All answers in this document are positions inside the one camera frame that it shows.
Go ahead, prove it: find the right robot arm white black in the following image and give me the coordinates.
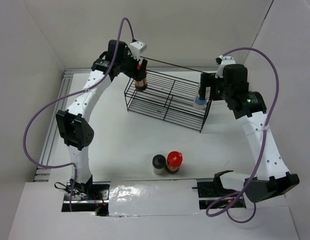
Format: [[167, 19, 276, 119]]
[[194, 63, 300, 203]]

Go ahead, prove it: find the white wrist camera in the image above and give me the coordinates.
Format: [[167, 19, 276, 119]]
[[215, 55, 236, 79], [128, 41, 147, 61]]

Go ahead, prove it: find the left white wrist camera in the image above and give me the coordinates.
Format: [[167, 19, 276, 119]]
[[128, 41, 147, 61]]

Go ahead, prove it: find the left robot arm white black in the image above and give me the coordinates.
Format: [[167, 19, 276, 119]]
[[55, 39, 148, 200]]

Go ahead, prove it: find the black wire rack basket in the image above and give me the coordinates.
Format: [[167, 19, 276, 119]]
[[124, 57, 217, 133]]

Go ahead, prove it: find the silver lid white bottle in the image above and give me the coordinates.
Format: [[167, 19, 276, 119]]
[[193, 86, 210, 110]]

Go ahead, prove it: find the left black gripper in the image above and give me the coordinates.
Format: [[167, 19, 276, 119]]
[[117, 48, 148, 82]]

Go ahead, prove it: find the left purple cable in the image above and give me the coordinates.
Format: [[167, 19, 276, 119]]
[[22, 17, 136, 213]]

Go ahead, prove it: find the white foil tape sheet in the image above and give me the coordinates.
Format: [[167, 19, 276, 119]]
[[108, 179, 200, 217]]

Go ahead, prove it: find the red lid spice jar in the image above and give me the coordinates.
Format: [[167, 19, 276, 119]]
[[134, 68, 148, 92], [166, 151, 183, 174]]

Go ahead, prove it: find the black lid white bottle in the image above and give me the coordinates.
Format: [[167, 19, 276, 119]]
[[152, 154, 167, 175]]

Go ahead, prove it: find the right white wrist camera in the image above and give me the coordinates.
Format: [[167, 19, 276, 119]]
[[215, 55, 236, 79]]

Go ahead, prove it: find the purple cable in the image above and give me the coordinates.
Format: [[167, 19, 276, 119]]
[[22, 17, 136, 213], [205, 47, 280, 223]]

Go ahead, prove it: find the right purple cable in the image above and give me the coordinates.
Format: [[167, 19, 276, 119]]
[[205, 47, 280, 223]]

